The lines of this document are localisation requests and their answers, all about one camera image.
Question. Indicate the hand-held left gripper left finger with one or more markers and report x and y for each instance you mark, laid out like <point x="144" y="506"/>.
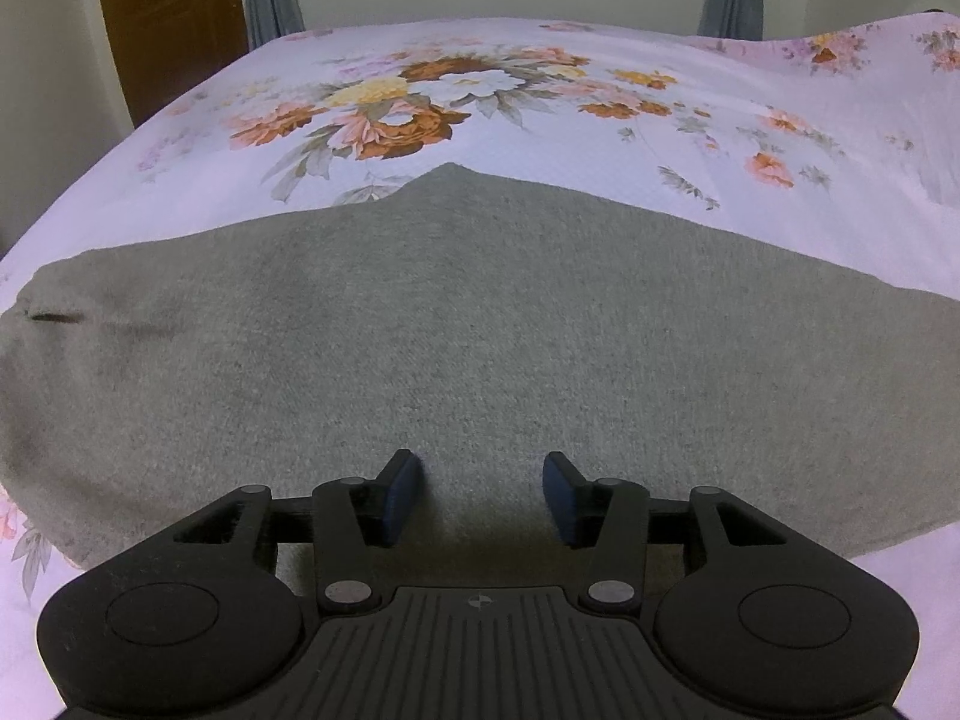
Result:
<point x="399" y="499"/>

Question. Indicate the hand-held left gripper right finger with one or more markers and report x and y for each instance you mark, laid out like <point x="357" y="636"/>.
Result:
<point x="559" y="499"/>

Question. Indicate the floral pink bed sheet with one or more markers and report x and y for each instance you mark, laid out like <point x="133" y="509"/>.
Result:
<point x="600" y="142"/>

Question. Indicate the brown wooden door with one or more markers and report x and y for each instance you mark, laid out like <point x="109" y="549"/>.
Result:
<point x="176" y="22"/>

